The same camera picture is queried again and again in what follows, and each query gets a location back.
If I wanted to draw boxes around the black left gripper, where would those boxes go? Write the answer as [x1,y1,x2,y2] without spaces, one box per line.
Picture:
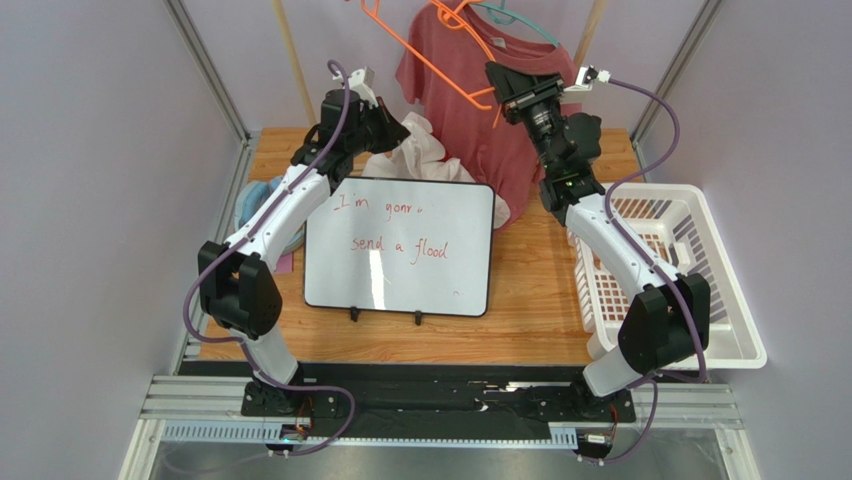
[346,97,410,158]

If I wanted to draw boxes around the white Coca-Cola t-shirt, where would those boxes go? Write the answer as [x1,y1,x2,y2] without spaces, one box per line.
[362,112,519,230]

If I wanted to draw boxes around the red t-shirt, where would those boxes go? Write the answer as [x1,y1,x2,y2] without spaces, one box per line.
[396,4,577,230]

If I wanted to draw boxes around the teal plastic hanger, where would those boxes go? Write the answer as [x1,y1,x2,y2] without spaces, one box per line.
[474,1,560,47]

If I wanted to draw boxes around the orange plastic hanger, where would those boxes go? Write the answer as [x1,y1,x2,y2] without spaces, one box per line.
[357,1,508,132]

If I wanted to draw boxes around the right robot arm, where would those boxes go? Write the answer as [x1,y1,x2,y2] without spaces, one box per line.
[485,61,711,398]

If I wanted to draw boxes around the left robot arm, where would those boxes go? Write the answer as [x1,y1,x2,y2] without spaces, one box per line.
[193,87,409,395]

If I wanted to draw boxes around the white dry-erase board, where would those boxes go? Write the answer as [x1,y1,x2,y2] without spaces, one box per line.
[303,177,496,317]

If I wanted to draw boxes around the light blue headphones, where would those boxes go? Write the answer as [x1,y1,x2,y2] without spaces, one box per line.
[232,175,305,257]

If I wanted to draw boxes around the pink box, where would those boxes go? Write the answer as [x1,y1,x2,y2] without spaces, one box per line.
[274,254,293,274]

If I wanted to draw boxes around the white plastic laundry basket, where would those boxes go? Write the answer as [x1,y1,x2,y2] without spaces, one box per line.
[558,183,767,370]

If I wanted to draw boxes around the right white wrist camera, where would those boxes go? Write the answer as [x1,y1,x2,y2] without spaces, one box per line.
[565,65,611,93]

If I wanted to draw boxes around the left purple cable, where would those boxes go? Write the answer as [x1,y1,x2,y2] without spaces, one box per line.
[182,59,357,461]

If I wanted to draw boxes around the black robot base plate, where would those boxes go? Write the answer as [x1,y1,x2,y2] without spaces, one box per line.
[178,361,650,441]

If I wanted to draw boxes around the aluminium rail frame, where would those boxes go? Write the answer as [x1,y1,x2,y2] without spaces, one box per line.
[121,362,759,479]

